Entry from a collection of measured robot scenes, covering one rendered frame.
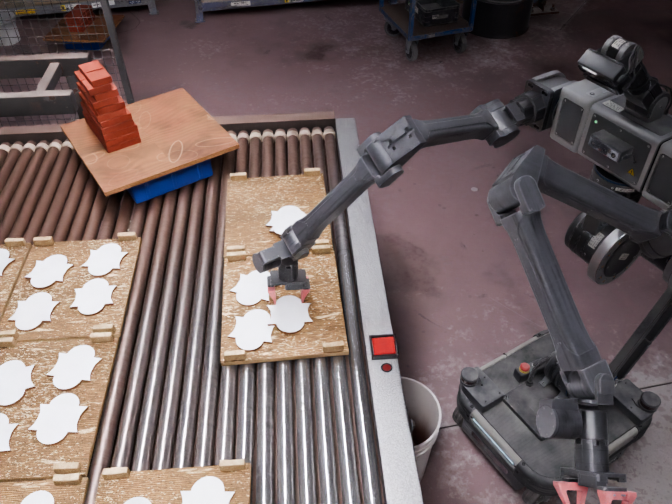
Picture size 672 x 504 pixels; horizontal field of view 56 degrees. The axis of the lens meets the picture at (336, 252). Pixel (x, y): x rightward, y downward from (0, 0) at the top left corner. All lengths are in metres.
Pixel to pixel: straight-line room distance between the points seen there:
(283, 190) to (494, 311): 1.35
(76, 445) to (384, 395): 0.77
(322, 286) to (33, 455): 0.88
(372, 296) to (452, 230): 1.70
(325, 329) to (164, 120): 1.14
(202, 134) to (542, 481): 1.73
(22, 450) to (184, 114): 1.37
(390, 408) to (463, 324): 1.46
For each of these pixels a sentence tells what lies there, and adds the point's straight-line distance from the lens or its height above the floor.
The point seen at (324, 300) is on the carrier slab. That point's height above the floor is 0.94.
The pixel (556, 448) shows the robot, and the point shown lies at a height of 0.24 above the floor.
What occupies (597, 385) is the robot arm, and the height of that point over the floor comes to 1.37.
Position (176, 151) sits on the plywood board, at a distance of 2.35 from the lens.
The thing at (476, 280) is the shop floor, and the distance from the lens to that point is 3.29.
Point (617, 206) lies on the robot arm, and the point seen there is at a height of 1.52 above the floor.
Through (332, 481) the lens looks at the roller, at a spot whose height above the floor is 0.92.
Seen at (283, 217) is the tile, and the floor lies 0.97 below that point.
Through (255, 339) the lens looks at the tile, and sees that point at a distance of 1.78.
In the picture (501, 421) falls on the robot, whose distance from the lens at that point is 2.51.
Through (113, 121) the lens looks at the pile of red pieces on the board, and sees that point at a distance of 2.36.
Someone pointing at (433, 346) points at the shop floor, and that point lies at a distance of 2.97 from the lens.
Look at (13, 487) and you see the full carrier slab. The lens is 1.72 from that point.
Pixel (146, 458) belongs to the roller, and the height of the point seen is 0.91.
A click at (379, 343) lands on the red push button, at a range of 1.78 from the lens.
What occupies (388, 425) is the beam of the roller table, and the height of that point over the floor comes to 0.92.
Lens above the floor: 2.32
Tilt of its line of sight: 43 degrees down
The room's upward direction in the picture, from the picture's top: 1 degrees counter-clockwise
